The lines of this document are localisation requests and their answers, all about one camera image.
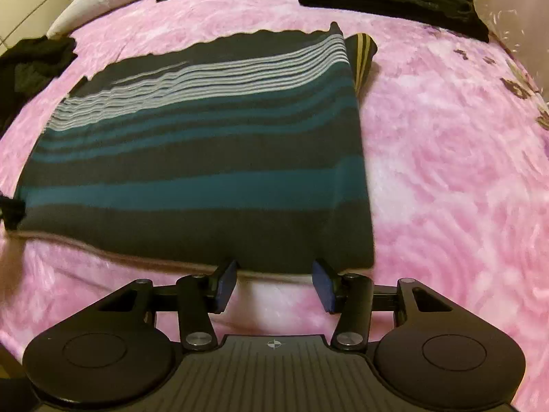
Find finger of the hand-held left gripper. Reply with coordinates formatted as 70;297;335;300
0;194;26;230

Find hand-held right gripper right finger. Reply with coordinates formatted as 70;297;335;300
312;259;455;350

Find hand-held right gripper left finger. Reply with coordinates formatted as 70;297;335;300
96;260;238;350

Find striped knit sweater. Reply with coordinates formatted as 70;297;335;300
15;21;380;277

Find pink fluffy blanket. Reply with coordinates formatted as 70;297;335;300
0;0;549;412

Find crumpled black garment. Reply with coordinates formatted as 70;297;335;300
0;35;79;128

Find white pillow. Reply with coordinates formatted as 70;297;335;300
45;0;172;38

